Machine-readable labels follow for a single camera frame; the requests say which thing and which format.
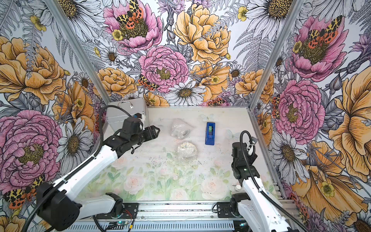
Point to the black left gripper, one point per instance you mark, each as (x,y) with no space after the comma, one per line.
(151,133)

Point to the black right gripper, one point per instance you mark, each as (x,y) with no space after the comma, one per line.
(252,158)

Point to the blue tape dispenser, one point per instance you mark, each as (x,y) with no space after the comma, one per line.
(210,134)

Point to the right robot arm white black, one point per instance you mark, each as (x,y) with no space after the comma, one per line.
(261,212)

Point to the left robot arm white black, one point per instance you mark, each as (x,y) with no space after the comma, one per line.
(56,202)

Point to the silver metal first aid case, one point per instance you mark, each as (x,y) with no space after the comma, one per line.
(115,117)

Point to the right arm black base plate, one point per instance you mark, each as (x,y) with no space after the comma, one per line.
(227,210)

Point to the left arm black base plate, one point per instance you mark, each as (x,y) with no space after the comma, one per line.
(126,211)

